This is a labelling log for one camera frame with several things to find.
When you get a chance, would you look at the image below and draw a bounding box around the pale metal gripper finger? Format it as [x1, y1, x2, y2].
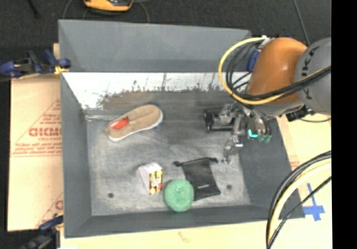
[230, 135, 244, 160]
[223, 137, 234, 164]

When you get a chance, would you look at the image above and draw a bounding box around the black wheeled toy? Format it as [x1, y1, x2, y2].
[203, 109, 234, 133]

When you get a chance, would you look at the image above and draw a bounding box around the green ball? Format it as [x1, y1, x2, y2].
[163, 178, 195, 213]

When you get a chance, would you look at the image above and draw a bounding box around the white box, red yellow print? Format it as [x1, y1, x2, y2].
[137, 162, 164, 196]

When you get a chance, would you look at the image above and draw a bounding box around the beige slipper with red lining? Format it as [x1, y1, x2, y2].
[105, 104, 164, 142]

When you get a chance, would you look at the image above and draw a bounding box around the grey metal bin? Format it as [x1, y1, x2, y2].
[57, 19, 305, 237]

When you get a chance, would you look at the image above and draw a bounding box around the brown cardboard board, red print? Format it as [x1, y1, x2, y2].
[7, 43, 309, 232]

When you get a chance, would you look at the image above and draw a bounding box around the black drawstring pouch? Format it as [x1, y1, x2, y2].
[172, 157, 222, 202]

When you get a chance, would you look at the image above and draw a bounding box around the black cylinder on white bracket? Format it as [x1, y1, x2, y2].
[286, 105, 315, 122]

